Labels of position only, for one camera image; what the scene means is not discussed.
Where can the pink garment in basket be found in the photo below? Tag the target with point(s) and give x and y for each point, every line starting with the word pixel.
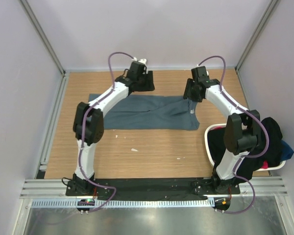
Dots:
pixel 265 165

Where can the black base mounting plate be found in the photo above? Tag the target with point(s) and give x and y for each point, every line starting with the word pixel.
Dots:
pixel 148 187

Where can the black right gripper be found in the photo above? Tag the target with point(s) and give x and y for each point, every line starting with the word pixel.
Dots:
pixel 187 93

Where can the white slotted cable duct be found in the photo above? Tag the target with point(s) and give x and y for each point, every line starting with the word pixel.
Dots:
pixel 89 203

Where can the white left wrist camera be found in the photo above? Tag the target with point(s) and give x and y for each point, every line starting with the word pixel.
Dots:
pixel 143 61

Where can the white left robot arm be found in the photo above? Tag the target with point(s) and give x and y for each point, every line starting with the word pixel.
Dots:
pixel 88 123

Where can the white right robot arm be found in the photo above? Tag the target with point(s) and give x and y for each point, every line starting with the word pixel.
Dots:
pixel 242 132

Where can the white laundry basket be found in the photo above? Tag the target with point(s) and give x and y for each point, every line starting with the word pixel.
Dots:
pixel 213 138

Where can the aluminium front frame rail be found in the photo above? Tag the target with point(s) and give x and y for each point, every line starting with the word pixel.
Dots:
pixel 261 186

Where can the aluminium right frame rail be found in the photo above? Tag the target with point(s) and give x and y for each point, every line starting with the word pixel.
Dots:
pixel 269 11

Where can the blue garment in basket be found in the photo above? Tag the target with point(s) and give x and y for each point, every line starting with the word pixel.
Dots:
pixel 287 151

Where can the teal blue t-shirt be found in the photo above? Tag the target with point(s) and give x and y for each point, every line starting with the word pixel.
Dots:
pixel 144 112

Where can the aluminium left frame rail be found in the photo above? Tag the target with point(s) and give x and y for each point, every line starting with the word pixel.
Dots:
pixel 39 30

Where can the aluminium frame rail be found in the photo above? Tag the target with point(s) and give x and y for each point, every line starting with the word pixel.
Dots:
pixel 39 30
pixel 269 11
pixel 261 186

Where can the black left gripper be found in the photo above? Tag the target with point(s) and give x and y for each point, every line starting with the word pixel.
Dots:
pixel 149 85

